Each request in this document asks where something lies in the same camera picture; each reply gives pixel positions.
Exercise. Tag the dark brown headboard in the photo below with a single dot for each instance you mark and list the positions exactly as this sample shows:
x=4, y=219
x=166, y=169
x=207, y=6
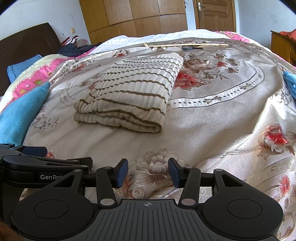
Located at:
x=40, y=39

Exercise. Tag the wooden door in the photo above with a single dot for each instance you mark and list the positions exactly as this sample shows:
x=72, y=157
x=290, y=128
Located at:
x=215, y=15

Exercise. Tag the floral beige bedspread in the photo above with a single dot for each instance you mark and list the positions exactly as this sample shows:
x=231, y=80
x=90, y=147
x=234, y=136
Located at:
x=230, y=109

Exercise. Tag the dark navy clothes pile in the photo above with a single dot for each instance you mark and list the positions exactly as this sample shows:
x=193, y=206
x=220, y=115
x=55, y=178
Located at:
x=71, y=50

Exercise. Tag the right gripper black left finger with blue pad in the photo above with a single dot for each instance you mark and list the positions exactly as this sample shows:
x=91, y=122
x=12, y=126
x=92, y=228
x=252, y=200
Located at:
x=108, y=178

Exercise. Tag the wooden wardrobe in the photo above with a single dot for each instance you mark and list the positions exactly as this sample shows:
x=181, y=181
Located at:
x=105, y=19

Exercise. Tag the cream brown-striped ribbed sweater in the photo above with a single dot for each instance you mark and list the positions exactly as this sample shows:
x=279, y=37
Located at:
x=133, y=94

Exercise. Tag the small dark blue object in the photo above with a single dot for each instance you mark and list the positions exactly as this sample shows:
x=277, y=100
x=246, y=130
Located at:
x=189, y=48

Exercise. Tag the orange red cloth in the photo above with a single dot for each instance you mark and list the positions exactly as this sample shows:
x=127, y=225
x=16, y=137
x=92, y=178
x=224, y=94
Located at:
x=291, y=34

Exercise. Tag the wooden desk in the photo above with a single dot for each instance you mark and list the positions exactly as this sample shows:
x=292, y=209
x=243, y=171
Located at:
x=283, y=46

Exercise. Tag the blue folded garment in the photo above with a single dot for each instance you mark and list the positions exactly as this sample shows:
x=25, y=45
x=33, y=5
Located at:
x=290, y=80

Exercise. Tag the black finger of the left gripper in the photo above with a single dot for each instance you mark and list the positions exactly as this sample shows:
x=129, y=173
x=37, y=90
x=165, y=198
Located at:
x=49, y=164

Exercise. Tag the pink cartoon print quilt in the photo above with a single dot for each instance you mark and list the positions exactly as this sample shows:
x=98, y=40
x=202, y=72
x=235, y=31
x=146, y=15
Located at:
x=34, y=76

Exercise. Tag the red white striped garment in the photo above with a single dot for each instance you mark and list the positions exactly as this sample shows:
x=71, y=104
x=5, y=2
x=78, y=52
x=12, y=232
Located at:
x=70, y=40

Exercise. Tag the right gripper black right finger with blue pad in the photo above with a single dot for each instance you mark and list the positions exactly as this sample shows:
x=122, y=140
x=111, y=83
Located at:
x=189, y=179

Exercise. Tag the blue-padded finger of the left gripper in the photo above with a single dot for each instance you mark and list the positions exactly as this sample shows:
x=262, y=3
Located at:
x=13, y=150

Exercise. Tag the blue pillow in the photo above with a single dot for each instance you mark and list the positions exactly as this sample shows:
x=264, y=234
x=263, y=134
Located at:
x=14, y=71

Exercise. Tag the long bamboo stick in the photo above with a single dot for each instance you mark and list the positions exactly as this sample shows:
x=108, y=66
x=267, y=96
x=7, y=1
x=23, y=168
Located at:
x=185, y=45

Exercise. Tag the white textured blanket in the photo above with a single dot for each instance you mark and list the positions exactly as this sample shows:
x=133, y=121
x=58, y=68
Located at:
x=123, y=40

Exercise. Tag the blue fuzzy blanket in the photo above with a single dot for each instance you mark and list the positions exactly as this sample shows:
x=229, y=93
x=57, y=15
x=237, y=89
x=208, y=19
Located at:
x=17, y=117

